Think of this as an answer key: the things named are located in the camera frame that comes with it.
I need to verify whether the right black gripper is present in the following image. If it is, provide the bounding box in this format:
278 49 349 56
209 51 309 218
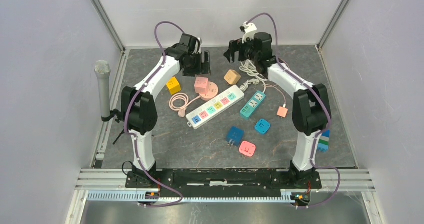
224 34 260 64

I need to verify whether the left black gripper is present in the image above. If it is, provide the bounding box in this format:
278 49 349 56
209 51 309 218
183 51 212 78

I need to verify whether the pink cube adapter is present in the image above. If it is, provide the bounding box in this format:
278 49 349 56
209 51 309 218
194 76 209 95

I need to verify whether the beige cube adapter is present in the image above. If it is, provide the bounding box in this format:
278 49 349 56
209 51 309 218
224 69 241 85

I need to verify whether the yellow cube adapter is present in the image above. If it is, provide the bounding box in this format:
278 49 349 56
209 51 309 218
166 76 182 95

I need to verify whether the thin pink charger cable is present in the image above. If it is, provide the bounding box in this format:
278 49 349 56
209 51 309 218
263 58 292 108

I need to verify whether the salmon pink charger plug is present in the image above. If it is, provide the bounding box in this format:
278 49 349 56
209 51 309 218
276 105 289 118

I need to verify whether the light blue plug adapter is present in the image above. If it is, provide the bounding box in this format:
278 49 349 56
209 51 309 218
254 118 271 135

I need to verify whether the dark blue cube adapter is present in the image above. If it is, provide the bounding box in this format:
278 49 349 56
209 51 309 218
225 126 245 147

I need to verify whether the red-pink cube adapter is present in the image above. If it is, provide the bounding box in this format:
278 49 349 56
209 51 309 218
238 141 257 158

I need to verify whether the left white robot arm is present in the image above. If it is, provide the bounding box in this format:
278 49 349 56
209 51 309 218
121 33 211 188

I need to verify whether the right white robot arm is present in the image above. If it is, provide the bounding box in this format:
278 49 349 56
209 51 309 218
223 32 332 188

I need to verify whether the pink round socket base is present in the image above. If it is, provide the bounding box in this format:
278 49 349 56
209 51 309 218
199 81 219 102

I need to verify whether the white multicolour power strip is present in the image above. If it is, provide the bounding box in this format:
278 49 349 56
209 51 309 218
185 85 245 130

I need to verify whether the teal power strip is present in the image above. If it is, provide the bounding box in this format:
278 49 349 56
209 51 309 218
240 90 266 120

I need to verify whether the grey microphone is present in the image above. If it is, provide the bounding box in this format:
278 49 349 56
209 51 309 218
94 60 111 122

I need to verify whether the blue green block stack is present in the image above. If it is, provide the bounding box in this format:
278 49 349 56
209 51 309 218
317 130 331 153

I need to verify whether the white coiled cord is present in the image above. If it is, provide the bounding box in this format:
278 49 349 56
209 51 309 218
238 59 269 93

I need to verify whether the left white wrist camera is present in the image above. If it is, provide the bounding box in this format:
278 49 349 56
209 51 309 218
195 37 203 54

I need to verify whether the pink coiled cable with plug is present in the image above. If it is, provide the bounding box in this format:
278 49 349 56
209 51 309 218
168 92 201 118

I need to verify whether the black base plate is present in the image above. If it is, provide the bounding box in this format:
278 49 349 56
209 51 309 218
125 168 323 199

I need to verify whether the light blue cable duct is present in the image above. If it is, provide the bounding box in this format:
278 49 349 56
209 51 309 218
87 190 305 204

